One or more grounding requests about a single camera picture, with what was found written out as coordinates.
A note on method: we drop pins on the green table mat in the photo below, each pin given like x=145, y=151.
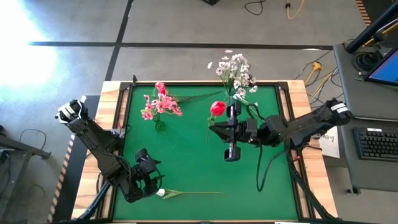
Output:
x=202, y=205

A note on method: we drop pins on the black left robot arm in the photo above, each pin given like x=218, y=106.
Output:
x=99, y=146

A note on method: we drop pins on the grey metal stand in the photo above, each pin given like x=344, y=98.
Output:
x=25, y=149

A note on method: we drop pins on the grey desk top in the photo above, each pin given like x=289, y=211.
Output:
x=351, y=93

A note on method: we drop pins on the pink blossom spray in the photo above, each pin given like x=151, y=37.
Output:
x=168, y=104
x=186, y=98

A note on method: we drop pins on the black keyboard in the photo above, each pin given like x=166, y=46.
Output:
x=379, y=144

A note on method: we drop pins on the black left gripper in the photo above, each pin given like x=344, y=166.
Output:
x=140, y=186

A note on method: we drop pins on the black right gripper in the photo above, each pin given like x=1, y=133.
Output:
x=248, y=130

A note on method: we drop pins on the black slanted pole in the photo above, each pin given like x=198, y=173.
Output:
x=370, y=31

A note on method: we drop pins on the white paper sheet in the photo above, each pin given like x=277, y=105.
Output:
x=331, y=149

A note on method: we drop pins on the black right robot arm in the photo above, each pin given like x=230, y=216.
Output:
x=311, y=124

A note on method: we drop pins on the black floor mat striped edge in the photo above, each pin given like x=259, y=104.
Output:
x=73, y=177

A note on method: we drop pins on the laptop with blue screen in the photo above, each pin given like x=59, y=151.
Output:
x=387, y=70

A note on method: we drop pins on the black table frame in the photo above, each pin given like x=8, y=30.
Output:
x=125, y=86

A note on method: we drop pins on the left clear glass vase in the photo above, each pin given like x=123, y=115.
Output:
x=160, y=126

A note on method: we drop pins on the grey keyboard shelf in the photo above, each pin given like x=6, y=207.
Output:
x=373, y=174

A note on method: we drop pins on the clear glass vase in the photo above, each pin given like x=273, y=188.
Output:
x=225, y=102
x=160, y=126

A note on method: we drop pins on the small black frame clamp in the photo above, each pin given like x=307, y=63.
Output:
x=134, y=80

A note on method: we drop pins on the white blossom spray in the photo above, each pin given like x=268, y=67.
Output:
x=242, y=92
x=236, y=57

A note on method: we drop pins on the black diagonal frame strut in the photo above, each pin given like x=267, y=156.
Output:
x=311, y=199
x=94, y=203

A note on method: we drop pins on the white artificial tulip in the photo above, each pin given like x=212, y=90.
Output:
x=172, y=194
x=238, y=97

